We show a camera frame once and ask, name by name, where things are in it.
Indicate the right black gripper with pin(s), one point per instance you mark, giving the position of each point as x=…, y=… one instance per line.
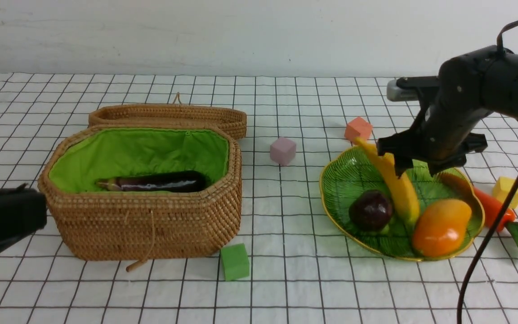
x=442, y=133

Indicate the yellow banana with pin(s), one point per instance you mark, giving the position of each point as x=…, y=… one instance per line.
x=405, y=200

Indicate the orange yellow mango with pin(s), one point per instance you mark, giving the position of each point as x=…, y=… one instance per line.
x=441, y=229

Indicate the dark purple mangosteen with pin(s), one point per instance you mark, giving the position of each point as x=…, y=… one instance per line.
x=372, y=211

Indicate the orange carrot with green leaves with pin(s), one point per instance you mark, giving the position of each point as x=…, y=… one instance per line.
x=491, y=205

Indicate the purple eggplant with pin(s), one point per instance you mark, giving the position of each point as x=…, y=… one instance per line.
x=176, y=182

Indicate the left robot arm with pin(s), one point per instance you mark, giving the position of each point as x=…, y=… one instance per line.
x=23, y=211

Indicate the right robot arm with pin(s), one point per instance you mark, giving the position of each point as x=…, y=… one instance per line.
x=496, y=73

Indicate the orange foam cube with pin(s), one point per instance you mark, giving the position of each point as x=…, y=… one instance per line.
x=358, y=127

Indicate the green glass leaf plate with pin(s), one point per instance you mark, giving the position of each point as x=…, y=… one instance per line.
x=344, y=179

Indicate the pink foam cube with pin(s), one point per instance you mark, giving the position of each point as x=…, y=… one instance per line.
x=283, y=151

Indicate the woven wicker basket lid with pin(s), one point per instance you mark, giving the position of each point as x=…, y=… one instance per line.
x=230, y=121

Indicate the white checkered tablecloth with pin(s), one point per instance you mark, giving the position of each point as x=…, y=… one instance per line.
x=303, y=271

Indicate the green foam cube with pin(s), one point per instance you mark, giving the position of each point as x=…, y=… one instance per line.
x=235, y=262

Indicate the woven wicker basket green lining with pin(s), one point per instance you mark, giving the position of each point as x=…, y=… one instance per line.
x=100, y=225

